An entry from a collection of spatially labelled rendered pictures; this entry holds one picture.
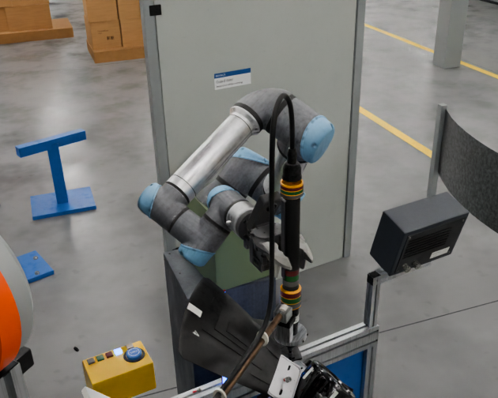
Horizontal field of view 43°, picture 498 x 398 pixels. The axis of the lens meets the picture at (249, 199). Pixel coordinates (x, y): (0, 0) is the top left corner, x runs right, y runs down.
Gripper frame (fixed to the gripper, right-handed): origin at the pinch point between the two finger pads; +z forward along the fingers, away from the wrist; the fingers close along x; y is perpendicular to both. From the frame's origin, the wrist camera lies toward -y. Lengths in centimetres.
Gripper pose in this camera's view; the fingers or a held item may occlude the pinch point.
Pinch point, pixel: (298, 258)
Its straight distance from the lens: 122.2
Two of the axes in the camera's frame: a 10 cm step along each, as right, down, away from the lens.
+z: 4.7, 3.9, -7.9
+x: -8.8, 2.3, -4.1
